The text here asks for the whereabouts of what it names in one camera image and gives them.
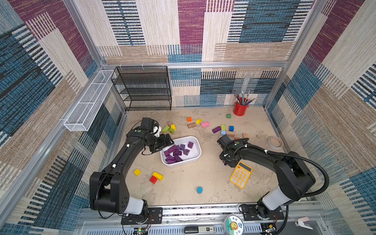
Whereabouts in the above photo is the black wire shelf rack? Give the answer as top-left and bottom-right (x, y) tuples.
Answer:
(112, 66), (172, 111)

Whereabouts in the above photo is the white plastic storage bin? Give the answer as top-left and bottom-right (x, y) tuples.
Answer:
(161, 136), (202, 167)

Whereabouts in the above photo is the yellow calculator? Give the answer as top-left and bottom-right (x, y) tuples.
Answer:
(230, 161), (253, 189)

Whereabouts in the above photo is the yellow small cube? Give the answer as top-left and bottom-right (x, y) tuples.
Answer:
(133, 169), (141, 176)

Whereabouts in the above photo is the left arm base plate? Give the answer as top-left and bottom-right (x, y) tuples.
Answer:
(121, 207), (163, 225)

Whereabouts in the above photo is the red pen cup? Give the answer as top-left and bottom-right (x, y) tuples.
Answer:
(233, 103), (248, 117)

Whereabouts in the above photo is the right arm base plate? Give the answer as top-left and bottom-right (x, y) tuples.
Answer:
(238, 204), (285, 221)

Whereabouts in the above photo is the yellow cylinder block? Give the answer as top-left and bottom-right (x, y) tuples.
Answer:
(152, 172), (164, 181)

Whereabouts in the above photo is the roll of tape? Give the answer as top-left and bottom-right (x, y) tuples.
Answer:
(267, 136), (284, 150)

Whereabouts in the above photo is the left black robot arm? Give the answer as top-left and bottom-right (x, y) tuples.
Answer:
(89, 117), (174, 215)

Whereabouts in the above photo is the round green sticker badge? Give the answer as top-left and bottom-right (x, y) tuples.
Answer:
(222, 215), (244, 235)

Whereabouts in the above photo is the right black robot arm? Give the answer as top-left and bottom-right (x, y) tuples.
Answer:
(217, 135), (330, 212)

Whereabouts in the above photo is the long purple brick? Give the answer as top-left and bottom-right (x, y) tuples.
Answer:
(165, 156), (176, 164)

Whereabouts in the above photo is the white mesh wall basket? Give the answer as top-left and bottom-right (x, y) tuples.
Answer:
(64, 70), (114, 132)

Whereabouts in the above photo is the brown wooden brick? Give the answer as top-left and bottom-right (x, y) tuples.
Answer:
(187, 122), (197, 128)

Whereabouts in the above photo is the red cube block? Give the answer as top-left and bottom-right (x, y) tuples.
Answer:
(149, 176), (158, 184)

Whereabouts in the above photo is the lime green brick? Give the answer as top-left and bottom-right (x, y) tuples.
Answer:
(162, 125), (170, 133)

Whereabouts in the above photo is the pink brick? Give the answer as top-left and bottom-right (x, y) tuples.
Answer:
(201, 122), (210, 127)

